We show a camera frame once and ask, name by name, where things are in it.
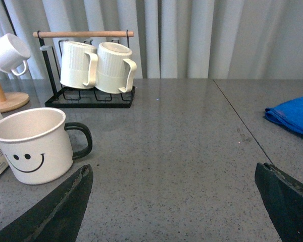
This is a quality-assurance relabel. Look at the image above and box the cream ribbed mug right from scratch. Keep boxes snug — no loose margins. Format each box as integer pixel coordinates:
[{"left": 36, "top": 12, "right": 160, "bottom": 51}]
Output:
[{"left": 95, "top": 42, "right": 137, "bottom": 94}]

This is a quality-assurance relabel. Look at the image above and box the cream ribbed mug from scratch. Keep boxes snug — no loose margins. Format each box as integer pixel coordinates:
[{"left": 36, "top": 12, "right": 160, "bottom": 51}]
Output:
[
  {"left": 60, "top": 40, "right": 98, "bottom": 89},
  {"left": 95, "top": 42, "right": 137, "bottom": 94}
]

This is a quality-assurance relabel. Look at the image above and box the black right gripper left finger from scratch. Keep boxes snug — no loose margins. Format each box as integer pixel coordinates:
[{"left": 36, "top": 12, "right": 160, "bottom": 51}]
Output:
[{"left": 0, "top": 164, "right": 93, "bottom": 241}]

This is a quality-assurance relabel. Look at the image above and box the black wire mug rack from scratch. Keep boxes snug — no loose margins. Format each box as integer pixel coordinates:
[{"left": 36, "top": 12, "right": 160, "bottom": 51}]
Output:
[{"left": 33, "top": 30, "right": 135, "bottom": 108}]

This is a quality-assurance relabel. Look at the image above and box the wooden mug tree stand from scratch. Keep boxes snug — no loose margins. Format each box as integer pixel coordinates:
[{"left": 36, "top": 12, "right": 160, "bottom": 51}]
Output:
[{"left": 0, "top": 84, "right": 29, "bottom": 113}]

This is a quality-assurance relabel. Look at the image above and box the white hanging mug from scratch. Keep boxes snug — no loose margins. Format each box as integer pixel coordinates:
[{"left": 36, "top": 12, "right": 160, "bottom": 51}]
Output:
[{"left": 0, "top": 33, "right": 31, "bottom": 76}]

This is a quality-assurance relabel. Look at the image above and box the white smiley face mug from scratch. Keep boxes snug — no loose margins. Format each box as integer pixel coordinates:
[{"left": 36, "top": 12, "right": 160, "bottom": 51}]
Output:
[{"left": 0, "top": 107, "right": 92, "bottom": 185}]

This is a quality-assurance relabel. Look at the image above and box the cream ribbed mug left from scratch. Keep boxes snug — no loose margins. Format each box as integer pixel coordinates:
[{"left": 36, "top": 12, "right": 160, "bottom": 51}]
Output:
[{"left": 60, "top": 40, "right": 98, "bottom": 89}]

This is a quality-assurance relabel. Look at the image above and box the grey curtain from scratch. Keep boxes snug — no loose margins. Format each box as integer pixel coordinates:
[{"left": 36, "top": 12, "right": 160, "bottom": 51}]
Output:
[{"left": 0, "top": 1, "right": 303, "bottom": 80}]

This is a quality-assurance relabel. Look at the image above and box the blue cloth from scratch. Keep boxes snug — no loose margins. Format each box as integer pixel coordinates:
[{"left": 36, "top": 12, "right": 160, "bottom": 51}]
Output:
[{"left": 265, "top": 97, "right": 303, "bottom": 136}]

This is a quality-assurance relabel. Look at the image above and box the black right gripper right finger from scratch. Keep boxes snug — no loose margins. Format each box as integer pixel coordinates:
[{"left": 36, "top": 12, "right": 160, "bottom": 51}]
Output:
[{"left": 255, "top": 163, "right": 303, "bottom": 241}]

